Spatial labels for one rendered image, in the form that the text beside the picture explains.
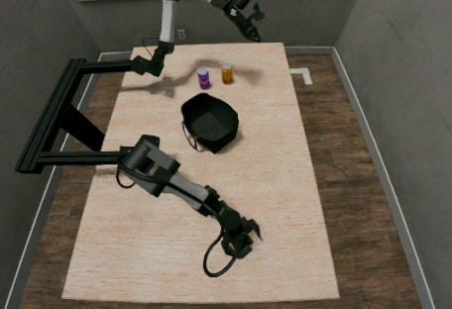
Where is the black fabric bag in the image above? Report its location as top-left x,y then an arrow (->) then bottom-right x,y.
180,92 -> 239,154

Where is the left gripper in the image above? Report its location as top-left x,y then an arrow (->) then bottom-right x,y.
233,6 -> 261,43

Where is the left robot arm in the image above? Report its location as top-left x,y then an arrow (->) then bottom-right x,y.
146,0 -> 265,73

